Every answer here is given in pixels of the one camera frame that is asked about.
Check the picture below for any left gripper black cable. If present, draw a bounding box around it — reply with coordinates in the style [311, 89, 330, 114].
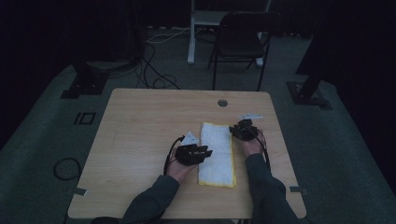
[163, 135, 186, 177]

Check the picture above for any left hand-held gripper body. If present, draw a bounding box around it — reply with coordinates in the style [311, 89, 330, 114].
[175, 131, 204, 167]

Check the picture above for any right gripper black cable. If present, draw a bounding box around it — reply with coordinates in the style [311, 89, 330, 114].
[255, 128, 273, 173]

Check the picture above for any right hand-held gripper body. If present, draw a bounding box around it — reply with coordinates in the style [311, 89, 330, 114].
[233, 113, 264, 142]

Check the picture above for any white desk frame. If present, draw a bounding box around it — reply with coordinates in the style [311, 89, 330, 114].
[187, 0, 273, 68]

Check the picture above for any person's left hand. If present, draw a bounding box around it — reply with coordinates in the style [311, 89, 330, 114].
[166, 155, 198, 185]

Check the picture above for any black floor cable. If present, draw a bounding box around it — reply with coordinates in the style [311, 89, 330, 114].
[135, 42, 182, 91]

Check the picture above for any black stand with base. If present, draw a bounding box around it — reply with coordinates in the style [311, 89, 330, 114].
[60, 59, 110, 100]
[285, 0, 333, 110]

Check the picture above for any white towel with yellow trim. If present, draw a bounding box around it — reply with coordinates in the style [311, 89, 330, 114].
[197, 121, 237, 189]

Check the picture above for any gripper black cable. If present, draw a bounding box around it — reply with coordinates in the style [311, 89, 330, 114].
[163, 135, 186, 177]
[255, 128, 273, 173]

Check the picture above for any black folding chair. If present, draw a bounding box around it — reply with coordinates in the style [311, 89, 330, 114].
[207, 11, 282, 92]

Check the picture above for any person's right hand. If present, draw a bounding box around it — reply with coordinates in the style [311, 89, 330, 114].
[241, 136, 264, 157]

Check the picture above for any white floor cable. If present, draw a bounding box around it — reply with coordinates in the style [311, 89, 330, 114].
[145, 26, 191, 45]

